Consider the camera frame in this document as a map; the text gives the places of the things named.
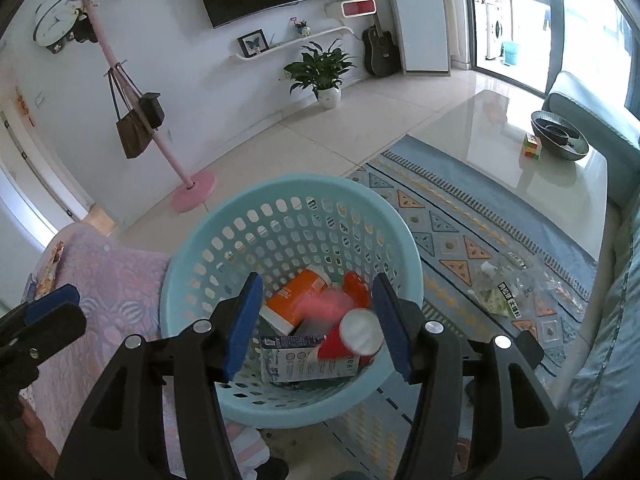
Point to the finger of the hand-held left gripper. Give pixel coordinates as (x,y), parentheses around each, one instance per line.
(55,330)
(52,300)

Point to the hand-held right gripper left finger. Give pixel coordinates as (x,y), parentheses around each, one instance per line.
(244,327)

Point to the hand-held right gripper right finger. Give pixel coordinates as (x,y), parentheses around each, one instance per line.
(392,327)

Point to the yellow snack packet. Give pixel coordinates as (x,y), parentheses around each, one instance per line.
(50,265)

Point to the red paper cup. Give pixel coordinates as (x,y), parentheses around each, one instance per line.
(350,337)

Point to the orange plastic bag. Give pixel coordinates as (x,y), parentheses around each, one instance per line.
(357,287)

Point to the orange paper cup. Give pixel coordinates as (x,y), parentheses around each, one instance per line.
(292,297)

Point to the pink plastic cup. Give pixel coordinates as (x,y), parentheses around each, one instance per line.
(325,305)

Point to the teal plastic basket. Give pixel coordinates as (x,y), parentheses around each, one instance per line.
(225,240)

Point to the person's left hand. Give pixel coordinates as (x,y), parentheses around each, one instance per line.
(42,442)

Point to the pink patterned tablecloth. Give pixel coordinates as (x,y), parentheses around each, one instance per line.
(115,285)

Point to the blue patterned rug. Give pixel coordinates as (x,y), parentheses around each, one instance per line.
(450,230)

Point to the clear plastic bag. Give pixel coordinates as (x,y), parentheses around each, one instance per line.
(520,287)

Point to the brown handbag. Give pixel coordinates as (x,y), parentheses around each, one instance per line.
(132,132)

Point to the glossy white coffee table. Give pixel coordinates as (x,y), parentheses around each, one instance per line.
(500,160)

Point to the pink coat rack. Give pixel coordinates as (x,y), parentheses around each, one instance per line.
(150,125)

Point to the small black bag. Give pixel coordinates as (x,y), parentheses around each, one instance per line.
(151,112)

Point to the grey-blue sofa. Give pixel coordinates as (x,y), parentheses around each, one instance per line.
(610,310)

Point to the colourful puzzle cube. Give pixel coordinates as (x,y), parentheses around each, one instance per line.
(533,146)

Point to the dark bowl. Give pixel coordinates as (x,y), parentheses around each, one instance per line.
(560,137)

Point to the potted green plant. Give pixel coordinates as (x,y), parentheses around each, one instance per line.
(320,70)

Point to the black cap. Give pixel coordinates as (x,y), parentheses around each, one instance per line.
(85,30)

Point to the black guitar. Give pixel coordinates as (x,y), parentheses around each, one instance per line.
(381,50)

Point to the white wavy shelf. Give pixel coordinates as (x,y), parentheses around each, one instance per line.
(300,42)

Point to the blue bucket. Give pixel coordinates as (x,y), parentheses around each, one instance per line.
(511,53)

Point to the small flower figurine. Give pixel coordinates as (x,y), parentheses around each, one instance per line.
(300,27)

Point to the white standing air conditioner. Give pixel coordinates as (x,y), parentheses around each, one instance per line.
(420,15)

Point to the white washing machine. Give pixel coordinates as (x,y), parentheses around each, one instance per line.
(492,30)

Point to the red and white shelf box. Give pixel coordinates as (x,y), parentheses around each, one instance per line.
(359,8)

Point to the glass sliding door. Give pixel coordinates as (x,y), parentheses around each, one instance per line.
(575,20)

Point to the red hanging wall decoration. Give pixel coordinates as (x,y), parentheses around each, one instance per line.
(24,105)

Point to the white light switch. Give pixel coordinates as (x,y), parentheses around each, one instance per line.
(40,100)

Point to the panda wall clock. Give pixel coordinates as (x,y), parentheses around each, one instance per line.
(52,22)

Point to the butterfly picture frame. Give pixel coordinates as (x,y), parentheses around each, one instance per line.
(254,42)

